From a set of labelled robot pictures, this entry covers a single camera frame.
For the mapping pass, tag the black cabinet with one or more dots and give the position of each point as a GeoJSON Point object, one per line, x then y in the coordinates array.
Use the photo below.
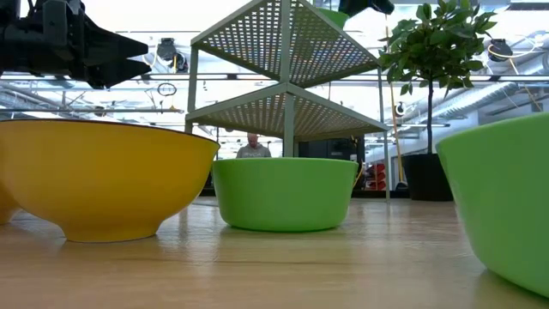
{"type": "Point", "coordinates": [330, 148]}

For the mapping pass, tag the green leafy tree plant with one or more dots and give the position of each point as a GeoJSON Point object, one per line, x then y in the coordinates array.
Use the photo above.
{"type": "Point", "coordinates": [437, 38]}

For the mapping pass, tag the yellow ceramic bowl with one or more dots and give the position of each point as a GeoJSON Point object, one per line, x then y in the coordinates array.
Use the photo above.
{"type": "Point", "coordinates": [107, 180]}
{"type": "Point", "coordinates": [6, 206]}

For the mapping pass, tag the pale green perforated metal shelf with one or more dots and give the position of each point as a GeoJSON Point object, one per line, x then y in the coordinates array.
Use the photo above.
{"type": "Point", "coordinates": [286, 51]}

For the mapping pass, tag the black plant pot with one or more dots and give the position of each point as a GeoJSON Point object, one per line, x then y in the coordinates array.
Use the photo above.
{"type": "Point", "coordinates": [426, 178]}

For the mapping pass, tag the red storage bins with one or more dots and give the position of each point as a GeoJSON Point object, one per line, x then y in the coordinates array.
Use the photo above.
{"type": "Point", "coordinates": [379, 171]}

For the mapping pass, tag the green plastic bowl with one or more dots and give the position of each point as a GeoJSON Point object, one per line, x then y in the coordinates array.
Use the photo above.
{"type": "Point", "coordinates": [332, 18]}
{"type": "Point", "coordinates": [506, 193]}
{"type": "Point", "coordinates": [283, 193]}

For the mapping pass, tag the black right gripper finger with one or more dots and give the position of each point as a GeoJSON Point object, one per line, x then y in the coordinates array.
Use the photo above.
{"type": "Point", "coordinates": [364, 5]}

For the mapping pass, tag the yellow pole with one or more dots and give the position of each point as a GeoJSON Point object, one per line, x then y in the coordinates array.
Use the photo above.
{"type": "Point", "coordinates": [395, 129]}

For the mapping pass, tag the person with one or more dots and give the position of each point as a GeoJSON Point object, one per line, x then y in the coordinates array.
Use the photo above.
{"type": "Point", "coordinates": [253, 151]}

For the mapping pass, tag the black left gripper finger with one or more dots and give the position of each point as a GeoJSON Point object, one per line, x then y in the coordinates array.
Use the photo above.
{"type": "Point", "coordinates": [111, 45]}
{"type": "Point", "coordinates": [111, 73]}

